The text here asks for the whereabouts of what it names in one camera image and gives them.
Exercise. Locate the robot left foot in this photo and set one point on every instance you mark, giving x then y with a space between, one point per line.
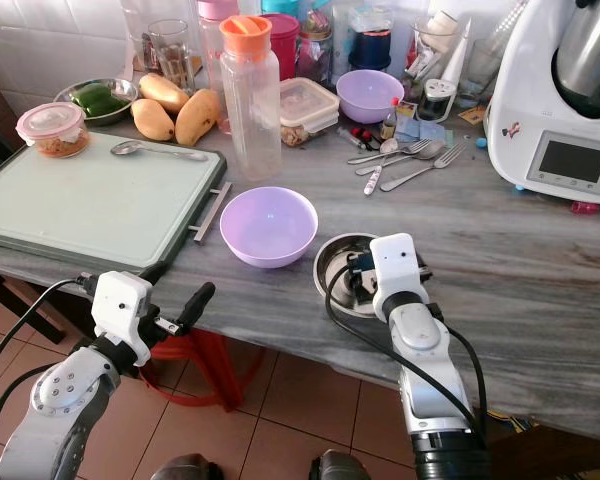
185 470

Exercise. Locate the white kitchen appliance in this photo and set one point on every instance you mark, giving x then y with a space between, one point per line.
530 100

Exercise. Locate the small sauce bottle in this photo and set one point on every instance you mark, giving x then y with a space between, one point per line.
393 120

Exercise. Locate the small pink plastic piece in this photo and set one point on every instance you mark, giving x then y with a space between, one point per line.
586 208

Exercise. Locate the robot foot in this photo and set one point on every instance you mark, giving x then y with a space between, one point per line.
340 468
185 470

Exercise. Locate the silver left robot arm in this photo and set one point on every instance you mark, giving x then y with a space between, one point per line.
65 400

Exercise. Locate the clear glass tumbler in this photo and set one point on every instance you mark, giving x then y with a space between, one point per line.
170 50

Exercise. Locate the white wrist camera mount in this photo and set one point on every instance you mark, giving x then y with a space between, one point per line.
397 262
120 300

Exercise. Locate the clear bottle orange cap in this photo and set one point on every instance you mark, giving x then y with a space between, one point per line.
250 100

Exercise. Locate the pale green cutting board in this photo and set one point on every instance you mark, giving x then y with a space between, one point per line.
90 200

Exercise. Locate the long steel fork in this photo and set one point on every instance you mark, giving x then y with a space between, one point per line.
420 168

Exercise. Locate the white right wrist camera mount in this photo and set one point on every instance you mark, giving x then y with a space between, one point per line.
397 262

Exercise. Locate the green bell pepper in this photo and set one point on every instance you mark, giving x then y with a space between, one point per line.
98 100

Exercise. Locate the red plastic stool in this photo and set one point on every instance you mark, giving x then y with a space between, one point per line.
190 365

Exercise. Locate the clear bottle pink cap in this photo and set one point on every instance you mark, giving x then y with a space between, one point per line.
212 40

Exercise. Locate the steel serving spoon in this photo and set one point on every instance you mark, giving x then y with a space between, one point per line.
127 148

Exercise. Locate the pink plastic canister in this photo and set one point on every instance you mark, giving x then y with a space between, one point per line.
282 40

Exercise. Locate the yellow mango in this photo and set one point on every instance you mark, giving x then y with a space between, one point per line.
152 120
163 92
197 117

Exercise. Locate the clear glass utensil cup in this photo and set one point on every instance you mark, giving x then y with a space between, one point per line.
435 45

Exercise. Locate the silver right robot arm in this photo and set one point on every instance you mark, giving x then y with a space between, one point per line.
425 340

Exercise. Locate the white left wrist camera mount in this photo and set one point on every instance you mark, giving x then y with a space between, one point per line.
120 300

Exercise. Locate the purple plastic bowl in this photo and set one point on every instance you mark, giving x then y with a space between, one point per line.
370 98
267 225

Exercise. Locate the clear glass storage jar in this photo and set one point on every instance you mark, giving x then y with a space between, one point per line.
315 50

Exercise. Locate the short steel fork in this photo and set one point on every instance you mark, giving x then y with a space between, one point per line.
390 151

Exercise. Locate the blue cloth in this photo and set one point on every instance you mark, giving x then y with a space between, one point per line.
415 130

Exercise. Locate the clear plastic food container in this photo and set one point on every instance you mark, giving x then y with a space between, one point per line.
308 103

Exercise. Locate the steel table spoon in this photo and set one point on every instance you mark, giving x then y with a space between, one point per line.
430 151

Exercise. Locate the small steel bowl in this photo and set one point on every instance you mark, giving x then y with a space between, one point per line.
332 255

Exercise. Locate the shallow steel plate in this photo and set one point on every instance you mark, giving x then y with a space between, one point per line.
67 100

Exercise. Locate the dark blue glass jar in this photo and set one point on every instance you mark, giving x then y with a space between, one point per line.
370 45

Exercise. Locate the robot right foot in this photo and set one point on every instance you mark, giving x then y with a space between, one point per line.
340 468

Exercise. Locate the glass container pink lid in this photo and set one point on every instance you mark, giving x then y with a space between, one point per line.
51 127

